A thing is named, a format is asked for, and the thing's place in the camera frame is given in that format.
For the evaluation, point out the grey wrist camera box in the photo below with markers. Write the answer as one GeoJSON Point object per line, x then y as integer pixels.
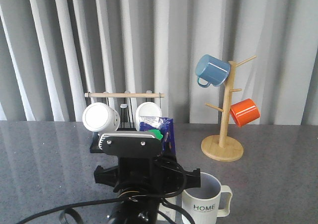
{"type": "Point", "coordinates": [130, 144]}

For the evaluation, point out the white smiley face mug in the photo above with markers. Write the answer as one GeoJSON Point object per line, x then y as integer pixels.
{"type": "Point", "coordinates": [99, 117]}

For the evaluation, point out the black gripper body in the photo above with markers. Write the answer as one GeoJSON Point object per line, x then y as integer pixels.
{"type": "Point", "coordinates": [160, 176]}

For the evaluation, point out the white ribbed mug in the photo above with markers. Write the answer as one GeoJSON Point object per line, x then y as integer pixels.
{"type": "Point", "coordinates": [146, 109]}

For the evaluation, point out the wooden mug tree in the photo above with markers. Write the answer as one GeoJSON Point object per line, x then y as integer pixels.
{"type": "Point", "coordinates": [221, 147]}

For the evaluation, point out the black wire mug rack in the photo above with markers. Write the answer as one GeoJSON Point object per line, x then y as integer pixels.
{"type": "Point", "coordinates": [126, 105]}

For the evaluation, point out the orange enamel mug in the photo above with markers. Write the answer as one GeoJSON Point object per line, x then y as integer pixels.
{"type": "Point", "coordinates": [244, 112]}

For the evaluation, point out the white HOME mug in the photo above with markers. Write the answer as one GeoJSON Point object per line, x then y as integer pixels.
{"type": "Point", "coordinates": [210, 201]}

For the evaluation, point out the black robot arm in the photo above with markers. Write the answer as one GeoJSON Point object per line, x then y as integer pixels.
{"type": "Point", "coordinates": [134, 209]}

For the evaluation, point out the grey white curtain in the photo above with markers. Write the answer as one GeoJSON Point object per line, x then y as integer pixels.
{"type": "Point", "coordinates": [53, 51]}

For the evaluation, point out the blue enamel mug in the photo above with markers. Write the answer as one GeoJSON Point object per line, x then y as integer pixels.
{"type": "Point", "coordinates": [211, 71]}

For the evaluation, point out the blue white milk carton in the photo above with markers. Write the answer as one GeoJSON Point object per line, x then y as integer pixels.
{"type": "Point", "coordinates": [162, 128]}

